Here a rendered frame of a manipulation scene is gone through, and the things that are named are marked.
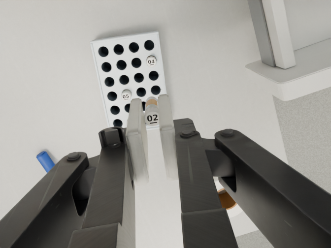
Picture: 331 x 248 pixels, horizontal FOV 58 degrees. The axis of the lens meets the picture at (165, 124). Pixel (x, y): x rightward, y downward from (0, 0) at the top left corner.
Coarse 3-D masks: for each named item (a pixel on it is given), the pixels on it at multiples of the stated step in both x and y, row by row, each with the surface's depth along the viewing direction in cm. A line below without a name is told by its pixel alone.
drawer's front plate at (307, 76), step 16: (304, 48) 33; (320, 48) 31; (256, 64) 34; (304, 64) 28; (320, 64) 27; (256, 80) 32; (272, 80) 27; (288, 80) 26; (304, 80) 25; (320, 80) 26; (288, 96) 26
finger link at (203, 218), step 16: (176, 144) 13; (192, 144) 13; (192, 160) 12; (192, 176) 11; (208, 176) 10; (192, 192) 10; (208, 192) 10; (192, 208) 9; (208, 208) 9; (224, 208) 8; (192, 224) 7; (208, 224) 7; (224, 224) 7; (192, 240) 7; (208, 240) 7; (224, 240) 7
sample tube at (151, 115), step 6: (150, 96) 25; (150, 102) 23; (156, 102) 24; (150, 108) 22; (156, 108) 22; (144, 114) 22; (150, 114) 21; (156, 114) 21; (150, 120) 21; (156, 120) 21
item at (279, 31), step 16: (256, 0) 29; (272, 0) 26; (288, 0) 32; (304, 0) 32; (320, 0) 32; (256, 16) 30; (272, 16) 27; (288, 16) 32; (304, 16) 33; (320, 16) 33; (256, 32) 32; (272, 32) 28; (288, 32) 27; (304, 32) 33; (320, 32) 33; (272, 48) 30; (288, 48) 28; (272, 64) 31; (288, 64) 28
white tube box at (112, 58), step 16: (144, 32) 39; (96, 48) 37; (112, 48) 37; (128, 48) 37; (144, 48) 37; (160, 48) 37; (96, 64) 37; (112, 64) 37; (128, 64) 37; (144, 64) 38; (160, 64) 38; (112, 80) 41; (128, 80) 41; (144, 80) 38; (160, 80) 38; (112, 96) 41; (144, 96) 39; (112, 112) 40; (128, 112) 40; (144, 112) 40
